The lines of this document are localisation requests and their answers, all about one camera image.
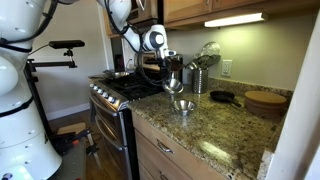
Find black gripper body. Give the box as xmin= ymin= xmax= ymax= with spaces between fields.
xmin=157 ymin=57 xmax=172 ymax=75

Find small steel bowl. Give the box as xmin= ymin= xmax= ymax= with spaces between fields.
xmin=172 ymin=99 xmax=197 ymax=117
xmin=162 ymin=78 xmax=185 ymax=95

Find large wooden spoon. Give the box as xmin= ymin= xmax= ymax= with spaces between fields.
xmin=168 ymin=54 xmax=184 ymax=72

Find slim perforated steel utensil holder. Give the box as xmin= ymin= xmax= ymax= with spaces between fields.
xmin=192 ymin=68 xmax=210 ymax=95

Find steel frying pan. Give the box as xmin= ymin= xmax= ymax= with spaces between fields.
xmin=102 ymin=69 xmax=133 ymax=80

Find black cast iron skillet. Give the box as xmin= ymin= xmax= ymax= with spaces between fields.
xmin=209 ymin=90 xmax=243 ymax=108

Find over-range microwave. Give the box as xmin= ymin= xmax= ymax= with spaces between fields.
xmin=128 ymin=0 xmax=159 ymax=26

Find stainless steel gas stove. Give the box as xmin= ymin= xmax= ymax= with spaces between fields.
xmin=88 ymin=71 xmax=166 ymax=180

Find wooden lower drawer cabinet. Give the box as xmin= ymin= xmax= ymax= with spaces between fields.
xmin=131 ymin=111 xmax=228 ymax=180

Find under-cabinet strip light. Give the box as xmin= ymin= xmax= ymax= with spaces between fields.
xmin=203 ymin=12 xmax=269 ymax=28

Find wooden upper cabinets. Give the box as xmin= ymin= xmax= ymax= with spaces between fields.
xmin=163 ymin=0 xmax=320 ymax=29

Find round wooden board stack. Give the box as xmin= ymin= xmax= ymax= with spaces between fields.
xmin=244 ymin=90 xmax=288 ymax=118

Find flat wooden board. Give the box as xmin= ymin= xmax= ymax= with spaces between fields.
xmin=56 ymin=122 xmax=87 ymax=136

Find black red bar clamp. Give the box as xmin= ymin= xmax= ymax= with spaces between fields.
xmin=49 ymin=129 xmax=94 ymax=151

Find white tall cabinet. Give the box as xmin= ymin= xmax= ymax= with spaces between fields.
xmin=264 ymin=9 xmax=320 ymax=180

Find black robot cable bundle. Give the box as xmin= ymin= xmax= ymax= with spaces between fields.
xmin=104 ymin=0 xmax=168 ymax=88

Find white wall outlet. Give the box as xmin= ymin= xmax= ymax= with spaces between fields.
xmin=221 ymin=59 xmax=233 ymax=77

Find steel oven door handle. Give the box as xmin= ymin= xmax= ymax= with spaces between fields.
xmin=89 ymin=94 xmax=122 ymax=118

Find black stereo camera bar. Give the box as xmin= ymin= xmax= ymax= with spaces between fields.
xmin=48 ymin=39 xmax=86 ymax=50

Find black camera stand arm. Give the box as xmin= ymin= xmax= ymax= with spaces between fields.
xmin=23 ymin=48 xmax=78 ymax=138

